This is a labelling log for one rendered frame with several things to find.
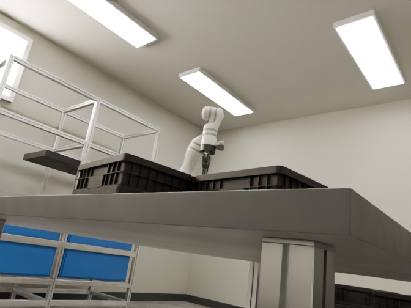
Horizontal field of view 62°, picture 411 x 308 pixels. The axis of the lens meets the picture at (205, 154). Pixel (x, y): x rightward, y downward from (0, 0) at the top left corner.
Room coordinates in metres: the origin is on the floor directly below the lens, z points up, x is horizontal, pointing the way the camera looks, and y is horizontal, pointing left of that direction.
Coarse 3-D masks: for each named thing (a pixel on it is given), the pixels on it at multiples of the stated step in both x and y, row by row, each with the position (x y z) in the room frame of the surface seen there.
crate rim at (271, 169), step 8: (256, 168) 1.05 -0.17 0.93; (264, 168) 1.03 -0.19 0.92; (272, 168) 1.01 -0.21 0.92; (280, 168) 0.99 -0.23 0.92; (288, 168) 1.01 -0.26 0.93; (200, 176) 1.26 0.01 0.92; (208, 176) 1.23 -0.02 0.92; (216, 176) 1.19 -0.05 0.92; (224, 176) 1.16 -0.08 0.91; (232, 176) 1.13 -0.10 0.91; (240, 176) 1.10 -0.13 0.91; (296, 176) 1.04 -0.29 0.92; (304, 176) 1.07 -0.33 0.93; (312, 184) 1.10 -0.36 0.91; (320, 184) 1.13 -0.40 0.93
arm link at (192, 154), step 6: (192, 144) 1.85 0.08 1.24; (192, 150) 1.85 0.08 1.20; (198, 150) 1.85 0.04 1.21; (186, 156) 1.89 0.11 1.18; (192, 156) 1.86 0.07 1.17; (198, 156) 1.87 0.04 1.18; (186, 162) 1.90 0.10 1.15; (192, 162) 1.88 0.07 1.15; (186, 168) 1.91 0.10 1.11; (192, 168) 1.91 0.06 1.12
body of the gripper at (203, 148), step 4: (204, 144) 1.52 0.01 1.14; (208, 144) 1.52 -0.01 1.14; (200, 148) 1.54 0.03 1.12; (204, 148) 1.52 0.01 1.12; (208, 148) 1.52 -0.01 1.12; (212, 148) 1.52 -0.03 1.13; (200, 152) 1.56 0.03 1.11; (204, 152) 1.52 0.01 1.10; (208, 152) 1.52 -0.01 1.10; (212, 152) 1.53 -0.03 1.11; (208, 160) 1.53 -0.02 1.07
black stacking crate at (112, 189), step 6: (108, 186) 1.15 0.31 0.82; (114, 186) 1.12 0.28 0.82; (120, 186) 1.10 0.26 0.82; (126, 186) 1.11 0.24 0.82; (72, 192) 1.38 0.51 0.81; (78, 192) 1.33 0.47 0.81; (84, 192) 1.29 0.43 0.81; (90, 192) 1.25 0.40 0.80; (96, 192) 1.21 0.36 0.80; (102, 192) 1.18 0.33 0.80; (108, 192) 1.14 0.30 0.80; (114, 192) 1.13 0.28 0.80; (120, 192) 1.10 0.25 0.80; (126, 192) 1.11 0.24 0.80; (132, 192) 1.13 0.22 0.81; (138, 192) 1.14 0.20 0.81
